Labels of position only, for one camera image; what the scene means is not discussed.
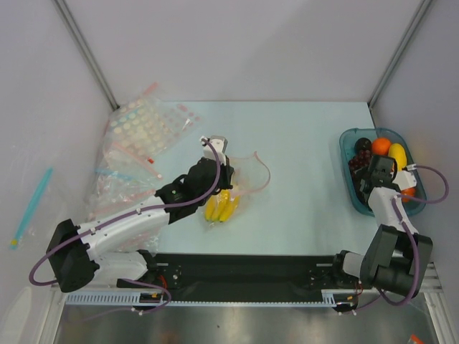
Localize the yellow banana bunch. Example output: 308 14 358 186
204 190 240 223

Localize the pink dotted zip top bag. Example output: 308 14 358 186
202 151 271 228

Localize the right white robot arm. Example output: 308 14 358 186
331 155 433 300

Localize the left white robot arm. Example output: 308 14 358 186
47 157 234 292

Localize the pile of zip bags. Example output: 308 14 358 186
77 81 204 252

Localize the purple grape bunch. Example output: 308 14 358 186
348 150 372 172

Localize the orange fruit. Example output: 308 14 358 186
372 137 392 156

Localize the yellow mango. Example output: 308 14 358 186
387 143 407 171

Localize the dark plum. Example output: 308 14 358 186
354 138 372 153

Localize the orange small pumpkin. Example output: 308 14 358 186
400 187 416 203

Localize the teal plastic fruit bin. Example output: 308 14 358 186
339 128 414 216

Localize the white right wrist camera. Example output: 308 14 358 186
393 164 417 191

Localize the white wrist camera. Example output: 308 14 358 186
393 164 417 191
200 135 228 165

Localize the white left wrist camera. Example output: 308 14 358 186
200 135 228 165

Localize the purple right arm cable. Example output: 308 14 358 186
336 164 450 316

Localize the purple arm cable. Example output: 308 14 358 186
28 138 222 318
336 164 450 316

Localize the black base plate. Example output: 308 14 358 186
138 254 364 301

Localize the aluminium frame rail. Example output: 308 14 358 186
49 261 441 292

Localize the white slotted cable duct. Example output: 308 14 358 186
65 290 356 307

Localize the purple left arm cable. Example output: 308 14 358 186
28 138 222 318

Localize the blue zipper bag on wall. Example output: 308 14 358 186
9 166 87 252

